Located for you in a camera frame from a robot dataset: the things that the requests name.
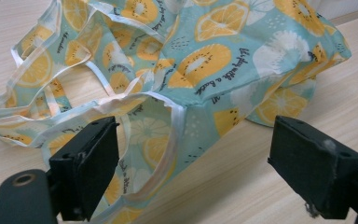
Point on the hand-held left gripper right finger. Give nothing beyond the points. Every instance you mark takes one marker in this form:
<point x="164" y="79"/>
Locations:
<point x="310" y="165"/>

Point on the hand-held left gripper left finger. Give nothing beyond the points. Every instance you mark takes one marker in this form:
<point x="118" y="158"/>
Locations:
<point x="85" y="168"/>

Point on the fruit print fabric bag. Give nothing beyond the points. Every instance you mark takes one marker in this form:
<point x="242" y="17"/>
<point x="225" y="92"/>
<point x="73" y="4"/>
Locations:
<point x="180" y="71"/>

